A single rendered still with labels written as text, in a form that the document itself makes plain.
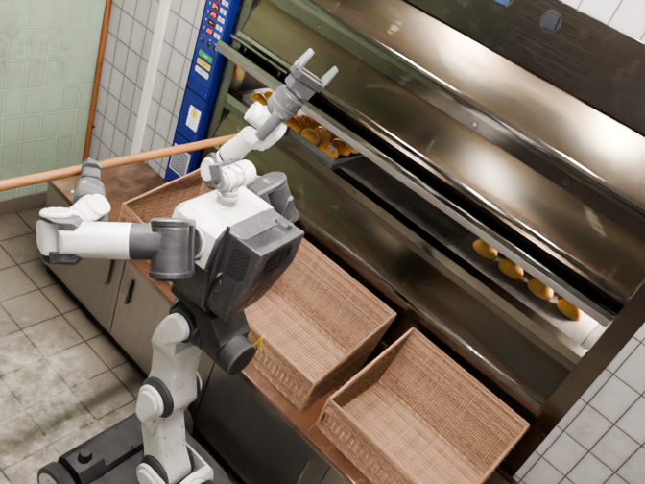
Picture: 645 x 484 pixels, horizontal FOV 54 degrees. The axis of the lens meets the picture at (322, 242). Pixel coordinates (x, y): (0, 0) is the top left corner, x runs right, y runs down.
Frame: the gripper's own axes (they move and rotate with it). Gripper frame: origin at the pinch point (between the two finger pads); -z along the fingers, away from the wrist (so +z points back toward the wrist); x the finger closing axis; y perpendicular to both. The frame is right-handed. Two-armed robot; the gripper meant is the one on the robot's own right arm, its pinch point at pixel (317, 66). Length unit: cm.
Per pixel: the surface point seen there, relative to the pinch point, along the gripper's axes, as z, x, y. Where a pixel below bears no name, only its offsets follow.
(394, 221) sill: 30, -72, -6
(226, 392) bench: 117, -51, -29
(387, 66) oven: -8, -43, 27
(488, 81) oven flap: -30, -51, -4
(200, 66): 57, -27, 97
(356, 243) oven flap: 50, -75, 1
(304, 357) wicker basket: 90, -71, -28
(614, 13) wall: -67, -47, -22
